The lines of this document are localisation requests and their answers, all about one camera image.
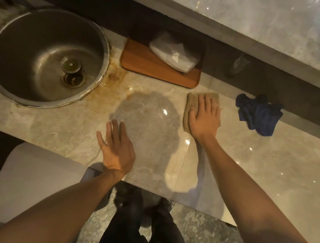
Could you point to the person's left hand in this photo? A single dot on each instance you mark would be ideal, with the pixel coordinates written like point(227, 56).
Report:
point(118, 152)

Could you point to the round steel sink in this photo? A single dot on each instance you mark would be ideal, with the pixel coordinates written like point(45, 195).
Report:
point(30, 50)

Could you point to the white grey upholstered chair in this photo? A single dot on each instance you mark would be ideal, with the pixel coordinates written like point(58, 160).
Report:
point(37, 175)

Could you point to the small grey crumpled wrapper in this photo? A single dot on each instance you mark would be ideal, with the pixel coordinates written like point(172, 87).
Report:
point(238, 66)

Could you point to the metal sink drain stopper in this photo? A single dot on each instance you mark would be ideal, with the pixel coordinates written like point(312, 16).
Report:
point(71, 64)

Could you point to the person's dark trousers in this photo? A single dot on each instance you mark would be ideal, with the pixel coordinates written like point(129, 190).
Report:
point(125, 230)

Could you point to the clear bag of white powder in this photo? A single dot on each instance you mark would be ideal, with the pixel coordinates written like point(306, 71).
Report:
point(175, 53)

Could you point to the person's right hand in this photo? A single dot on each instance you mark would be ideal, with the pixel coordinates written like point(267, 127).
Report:
point(206, 120)

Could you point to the grey marble raised bar ledge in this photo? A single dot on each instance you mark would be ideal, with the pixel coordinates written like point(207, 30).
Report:
point(262, 25)

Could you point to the brown wooden tray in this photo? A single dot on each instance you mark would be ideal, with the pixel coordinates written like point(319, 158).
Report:
point(145, 65)

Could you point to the person's left forearm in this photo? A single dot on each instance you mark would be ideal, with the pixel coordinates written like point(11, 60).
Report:
point(62, 210)

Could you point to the dark blue cleaning cloth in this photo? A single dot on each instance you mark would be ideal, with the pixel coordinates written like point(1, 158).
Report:
point(260, 116)

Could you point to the person's right forearm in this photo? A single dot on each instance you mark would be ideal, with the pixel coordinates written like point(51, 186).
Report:
point(250, 195)

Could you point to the brown cloth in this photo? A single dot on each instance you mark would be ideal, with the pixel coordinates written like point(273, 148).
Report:
point(191, 102)

